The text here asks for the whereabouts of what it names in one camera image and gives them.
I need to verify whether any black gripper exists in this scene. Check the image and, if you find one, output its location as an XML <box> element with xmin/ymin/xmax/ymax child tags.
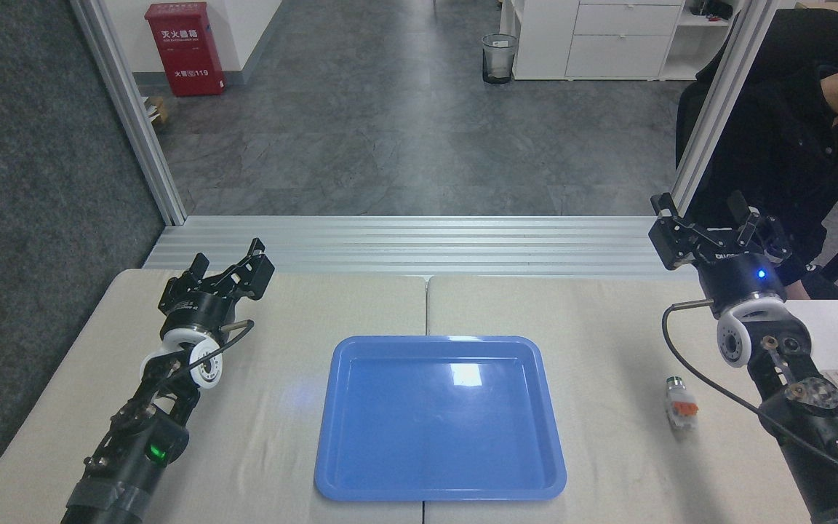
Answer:
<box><xmin>158</xmin><ymin>237</ymin><xmax>276</xmax><ymax>338</ymax></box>
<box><xmin>648</xmin><ymin>191</ymin><xmax>793</xmax><ymax>317</ymax></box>

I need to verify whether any blue plastic tray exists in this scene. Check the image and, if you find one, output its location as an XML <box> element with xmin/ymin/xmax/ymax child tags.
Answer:
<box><xmin>314</xmin><ymin>335</ymin><xmax>567</xmax><ymax>503</ymax></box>

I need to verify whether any person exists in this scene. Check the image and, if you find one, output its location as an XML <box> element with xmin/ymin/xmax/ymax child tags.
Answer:
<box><xmin>687</xmin><ymin>51</ymin><xmax>838</xmax><ymax>300</ymax></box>

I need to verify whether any small cardboard box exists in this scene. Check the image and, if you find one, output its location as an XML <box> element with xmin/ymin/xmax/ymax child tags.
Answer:
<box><xmin>140</xmin><ymin>95</ymin><xmax>169</xmax><ymax>127</ymax></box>

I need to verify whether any white open shelf unit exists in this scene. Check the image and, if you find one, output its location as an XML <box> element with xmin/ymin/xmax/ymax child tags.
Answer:
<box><xmin>661</xmin><ymin>0</ymin><xmax>740</xmax><ymax>82</ymax></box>

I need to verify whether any black office chair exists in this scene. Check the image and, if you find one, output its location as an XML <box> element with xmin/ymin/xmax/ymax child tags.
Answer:
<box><xmin>675</xmin><ymin>8</ymin><xmax>838</xmax><ymax>283</ymax></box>

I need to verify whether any white drawer cabinet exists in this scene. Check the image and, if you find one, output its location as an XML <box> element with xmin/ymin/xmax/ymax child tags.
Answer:
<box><xmin>500</xmin><ymin>0</ymin><xmax>685</xmax><ymax>82</ymax></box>

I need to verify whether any red fire extinguisher box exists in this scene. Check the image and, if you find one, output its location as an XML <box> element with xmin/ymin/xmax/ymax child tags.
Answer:
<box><xmin>144</xmin><ymin>1</ymin><xmax>226</xmax><ymax>98</ymax></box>

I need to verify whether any dark mesh waste bin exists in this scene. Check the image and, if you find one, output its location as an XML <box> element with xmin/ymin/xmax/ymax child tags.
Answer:
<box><xmin>482</xmin><ymin>33</ymin><xmax>519</xmax><ymax>85</ymax></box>

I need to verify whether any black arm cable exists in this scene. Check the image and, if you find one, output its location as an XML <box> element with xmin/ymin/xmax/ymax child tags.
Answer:
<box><xmin>169</xmin><ymin>319</ymin><xmax>255</xmax><ymax>381</ymax></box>
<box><xmin>662</xmin><ymin>298</ymin><xmax>838</xmax><ymax>503</ymax></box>

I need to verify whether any silver aluminium post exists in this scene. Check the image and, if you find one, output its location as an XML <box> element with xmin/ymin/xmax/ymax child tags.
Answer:
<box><xmin>669</xmin><ymin>0</ymin><xmax>781</xmax><ymax>213</ymax></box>
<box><xmin>70</xmin><ymin>0</ymin><xmax>188</xmax><ymax>226</ymax></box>

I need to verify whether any silver aluminium rail platform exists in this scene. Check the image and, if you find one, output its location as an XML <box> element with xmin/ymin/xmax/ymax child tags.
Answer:
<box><xmin>143</xmin><ymin>215</ymin><xmax>711</xmax><ymax>282</ymax></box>

